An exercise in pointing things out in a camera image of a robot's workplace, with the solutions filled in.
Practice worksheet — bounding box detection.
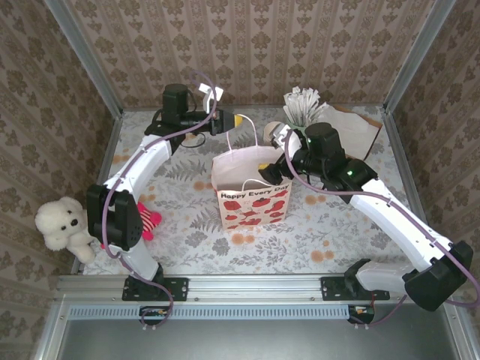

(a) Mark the paper bag with red print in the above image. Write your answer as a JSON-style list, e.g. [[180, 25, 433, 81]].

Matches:
[[211, 113, 294, 233]]

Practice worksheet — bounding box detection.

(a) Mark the white paper napkin stack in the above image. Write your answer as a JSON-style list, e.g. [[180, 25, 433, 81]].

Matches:
[[320, 101, 380, 161]]

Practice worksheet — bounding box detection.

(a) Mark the wrapped paper straw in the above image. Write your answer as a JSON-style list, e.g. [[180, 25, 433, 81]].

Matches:
[[302, 88, 314, 123], [286, 93, 303, 125], [293, 86, 305, 123], [305, 89, 322, 123], [309, 103, 330, 125], [283, 104, 301, 125]]

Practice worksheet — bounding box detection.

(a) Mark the floral tablecloth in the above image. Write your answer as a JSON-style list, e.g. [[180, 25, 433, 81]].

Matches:
[[80, 108, 432, 277]]

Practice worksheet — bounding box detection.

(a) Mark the pink striped plush toy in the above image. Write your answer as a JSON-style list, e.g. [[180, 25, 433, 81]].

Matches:
[[135, 201, 163, 242]]

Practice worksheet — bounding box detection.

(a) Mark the black wiring connector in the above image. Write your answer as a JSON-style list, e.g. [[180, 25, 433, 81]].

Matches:
[[347, 304, 376, 326], [139, 305, 169, 326]]

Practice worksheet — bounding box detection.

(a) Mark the grey metal sheet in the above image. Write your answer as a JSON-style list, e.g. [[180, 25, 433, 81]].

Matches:
[[55, 318, 462, 360]]

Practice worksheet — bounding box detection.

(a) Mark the white teddy bear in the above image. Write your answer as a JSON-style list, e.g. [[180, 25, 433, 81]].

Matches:
[[34, 196, 97, 266]]

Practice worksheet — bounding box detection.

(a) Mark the thin black cable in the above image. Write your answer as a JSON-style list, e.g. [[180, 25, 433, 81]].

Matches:
[[175, 130, 207, 149]]

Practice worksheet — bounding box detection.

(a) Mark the aluminium frame post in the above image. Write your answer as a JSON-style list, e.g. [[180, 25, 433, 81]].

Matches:
[[44, 0, 125, 118], [382, 0, 458, 113]]

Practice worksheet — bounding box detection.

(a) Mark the wide aluminium base rail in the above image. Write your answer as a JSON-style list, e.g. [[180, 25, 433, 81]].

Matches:
[[55, 273, 462, 303]]

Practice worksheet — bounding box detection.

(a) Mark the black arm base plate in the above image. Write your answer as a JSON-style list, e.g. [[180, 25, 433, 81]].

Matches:
[[320, 276, 391, 302], [121, 276, 189, 302]]

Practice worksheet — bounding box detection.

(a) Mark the slotted grey cable duct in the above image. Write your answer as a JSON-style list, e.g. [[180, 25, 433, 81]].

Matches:
[[68, 304, 352, 321]]

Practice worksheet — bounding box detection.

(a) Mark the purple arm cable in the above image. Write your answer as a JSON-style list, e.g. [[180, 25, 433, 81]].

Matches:
[[283, 129, 480, 329], [100, 70, 222, 333]]

